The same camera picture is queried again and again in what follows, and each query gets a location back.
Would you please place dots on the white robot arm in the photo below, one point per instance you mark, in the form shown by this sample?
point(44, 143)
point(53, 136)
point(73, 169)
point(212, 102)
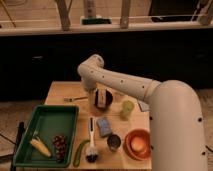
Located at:
point(176, 121)

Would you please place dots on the green plastic tray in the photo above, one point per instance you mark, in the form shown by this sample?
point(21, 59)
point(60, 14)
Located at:
point(46, 122)

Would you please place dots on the wooden block on plate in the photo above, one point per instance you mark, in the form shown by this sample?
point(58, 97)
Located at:
point(101, 98)

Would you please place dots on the dark round plate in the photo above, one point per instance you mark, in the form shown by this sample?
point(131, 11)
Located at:
point(109, 99)

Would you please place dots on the green plastic cup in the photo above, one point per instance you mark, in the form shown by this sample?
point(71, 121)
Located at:
point(127, 108)

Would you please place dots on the blue sponge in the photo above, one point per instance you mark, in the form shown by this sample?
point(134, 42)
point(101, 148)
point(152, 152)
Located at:
point(104, 127)

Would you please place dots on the blue grey cloth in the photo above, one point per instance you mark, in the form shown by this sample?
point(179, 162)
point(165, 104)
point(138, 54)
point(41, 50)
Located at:
point(143, 106)

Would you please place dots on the small metal cup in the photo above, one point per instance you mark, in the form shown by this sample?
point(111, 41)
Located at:
point(113, 142)

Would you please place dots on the orange bowl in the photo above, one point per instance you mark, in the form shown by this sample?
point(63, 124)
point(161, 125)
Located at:
point(145, 154)

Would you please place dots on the peach fruit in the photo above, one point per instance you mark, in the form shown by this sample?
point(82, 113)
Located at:
point(137, 144)

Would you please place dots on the dark red grape bunch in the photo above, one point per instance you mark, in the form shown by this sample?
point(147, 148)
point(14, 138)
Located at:
point(60, 143)

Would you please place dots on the green chili pepper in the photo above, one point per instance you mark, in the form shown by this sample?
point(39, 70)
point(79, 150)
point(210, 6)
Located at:
point(77, 156)

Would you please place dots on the yellow corn cob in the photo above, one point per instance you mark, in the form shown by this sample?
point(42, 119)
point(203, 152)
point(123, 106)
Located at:
point(40, 146)

